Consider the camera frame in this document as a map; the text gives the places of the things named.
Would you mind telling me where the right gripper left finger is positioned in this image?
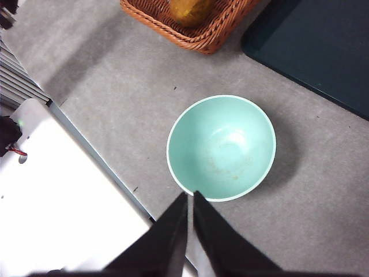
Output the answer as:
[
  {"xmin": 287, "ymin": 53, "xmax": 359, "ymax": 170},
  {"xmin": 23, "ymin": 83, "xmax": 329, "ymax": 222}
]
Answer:
[{"xmin": 28, "ymin": 192, "xmax": 189, "ymax": 277}]

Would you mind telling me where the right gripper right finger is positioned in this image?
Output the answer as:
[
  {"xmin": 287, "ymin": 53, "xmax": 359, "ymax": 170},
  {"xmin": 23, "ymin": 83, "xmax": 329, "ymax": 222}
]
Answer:
[{"xmin": 193, "ymin": 190, "xmax": 369, "ymax": 277}]

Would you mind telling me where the teal ribbed bowl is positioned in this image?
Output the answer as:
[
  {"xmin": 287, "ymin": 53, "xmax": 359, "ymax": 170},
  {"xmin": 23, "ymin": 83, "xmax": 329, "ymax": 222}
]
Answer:
[{"xmin": 166, "ymin": 94, "xmax": 277, "ymax": 203}]

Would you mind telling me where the orange-brown kiwi fruit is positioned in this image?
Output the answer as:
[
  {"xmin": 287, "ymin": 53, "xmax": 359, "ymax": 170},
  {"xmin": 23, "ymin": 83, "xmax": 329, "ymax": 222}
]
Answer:
[{"xmin": 168, "ymin": 0, "xmax": 217, "ymax": 28}]

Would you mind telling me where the brown wicker basket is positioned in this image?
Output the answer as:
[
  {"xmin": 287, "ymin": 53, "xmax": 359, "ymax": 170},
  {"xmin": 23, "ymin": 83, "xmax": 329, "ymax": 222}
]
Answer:
[{"xmin": 119, "ymin": 0, "xmax": 263, "ymax": 55}]

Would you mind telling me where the ribbed grey panel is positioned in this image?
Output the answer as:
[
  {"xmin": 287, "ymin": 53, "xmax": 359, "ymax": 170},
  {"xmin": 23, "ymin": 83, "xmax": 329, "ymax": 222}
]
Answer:
[{"xmin": 0, "ymin": 37, "xmax": 52, "ymax": 110}]

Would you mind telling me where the black rectangular tray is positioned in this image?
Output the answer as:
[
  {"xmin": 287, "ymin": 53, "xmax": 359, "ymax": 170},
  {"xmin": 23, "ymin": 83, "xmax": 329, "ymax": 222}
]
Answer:
[{"xmin": 241, "ymin": 0, "xmax": 369, "ymax": 122}]

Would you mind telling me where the red cable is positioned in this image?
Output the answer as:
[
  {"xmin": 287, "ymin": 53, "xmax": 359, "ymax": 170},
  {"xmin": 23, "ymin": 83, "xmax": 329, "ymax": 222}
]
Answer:
[{"xmin": 5, "ymin": 145, "xmax": 28, "ymax": 157}]

